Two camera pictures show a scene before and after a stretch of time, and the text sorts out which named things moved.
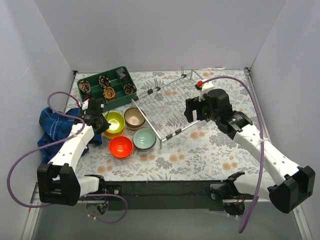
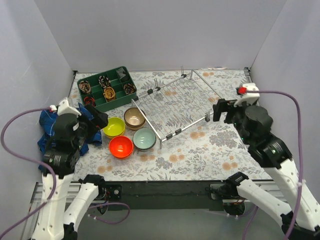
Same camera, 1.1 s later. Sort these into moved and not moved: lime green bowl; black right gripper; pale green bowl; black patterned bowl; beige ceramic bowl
Moved: lime green bowl; black right gripper
Not moved: pale green bowl; black patterned bowl; beige ceramic bowl
